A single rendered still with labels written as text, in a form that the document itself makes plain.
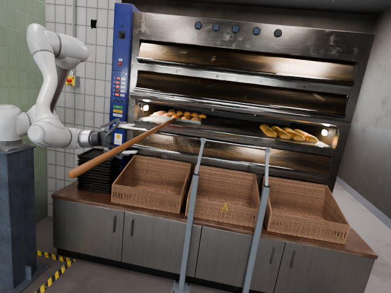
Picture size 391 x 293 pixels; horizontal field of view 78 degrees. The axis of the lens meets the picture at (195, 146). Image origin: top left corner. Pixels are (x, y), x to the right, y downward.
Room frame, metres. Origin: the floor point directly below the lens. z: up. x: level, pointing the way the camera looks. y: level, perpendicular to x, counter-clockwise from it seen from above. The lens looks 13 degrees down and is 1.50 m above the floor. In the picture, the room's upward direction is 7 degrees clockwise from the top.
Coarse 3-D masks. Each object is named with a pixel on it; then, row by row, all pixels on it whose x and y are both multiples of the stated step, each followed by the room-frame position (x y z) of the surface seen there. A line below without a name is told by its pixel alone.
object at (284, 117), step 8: (136, 96) 2.08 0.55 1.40; (168, 104) 2.22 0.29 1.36; (176, 104) 2.09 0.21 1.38; (184, 104) 2.03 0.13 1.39; (192, 104) 2.03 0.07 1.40; (200, 104) 2.02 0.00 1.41; (232, 112) 2.10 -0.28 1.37; (240, 112) 1.98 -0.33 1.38; (248, 112) 1.97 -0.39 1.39; (256, 112) 1.97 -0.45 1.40; (288, 120) 2.12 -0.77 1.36; (296, 120) 1.99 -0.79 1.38; (304, 120) 1.92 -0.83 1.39; (312, 120) 1.92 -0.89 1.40; (320, 120) 1.91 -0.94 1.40
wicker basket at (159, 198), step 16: (144, 160) 2.17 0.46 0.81; (160, 160) 2.16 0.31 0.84; (128, 176) 2.04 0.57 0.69; (160, 176) 2.12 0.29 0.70; (176, 176) 2.12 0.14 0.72; (112, 192) 1.73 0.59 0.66; (128, 192) 1.72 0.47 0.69; (144, 192) 1.71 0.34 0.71; (160, 192) 1.69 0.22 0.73; (176, 192) 2.04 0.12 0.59; (160, 208) 1.69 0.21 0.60; (176, 208) 1.68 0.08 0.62
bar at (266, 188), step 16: (128, 128) 1.85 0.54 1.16; (144, 128) 1.85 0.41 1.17; (224, 144) 1.77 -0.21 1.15; (240, 144) 1.75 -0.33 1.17; (192, 192) 1.56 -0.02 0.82; (192, 208) 1.56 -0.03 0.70; (192, 224) 1.57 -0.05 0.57; (256, 224) 1.51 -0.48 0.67; (256, 240) 1.51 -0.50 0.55; (176, 288) 1.57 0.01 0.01
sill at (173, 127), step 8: (136, 120) 2.23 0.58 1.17; (144, 120) 2.25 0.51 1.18; (168, 128) 2.20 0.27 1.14; (176, 128) 2.19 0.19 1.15; (184, 128) 2.18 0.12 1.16; (192, 128) 2.17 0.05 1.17; (200, 128) 2.19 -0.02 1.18; (224, 136) 2.14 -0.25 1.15; (232, 136) 2.13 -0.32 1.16; (240, 136) 2.12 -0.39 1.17; (248, 136) 2.12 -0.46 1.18; (256, 136) 2.16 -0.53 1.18; (280, 144) 2.08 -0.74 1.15; (288, 144) 2.08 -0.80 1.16; (296, 144) 2.07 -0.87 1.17; (304, 144) 2.06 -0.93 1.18; (312, 144) 2.11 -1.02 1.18
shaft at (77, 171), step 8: (152, 128) 1.72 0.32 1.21; (160, 128) 1.86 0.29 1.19; (144, 136) 1.47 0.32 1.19; (128, 144) 1.21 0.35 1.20; (112, 152) 1.03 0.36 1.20; (96, 160) 0.89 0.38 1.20; (104, 160) 0.95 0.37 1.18; (80, 168) 0.79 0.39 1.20; (88, 168) 0.83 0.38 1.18; (72, 176) 0.75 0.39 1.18
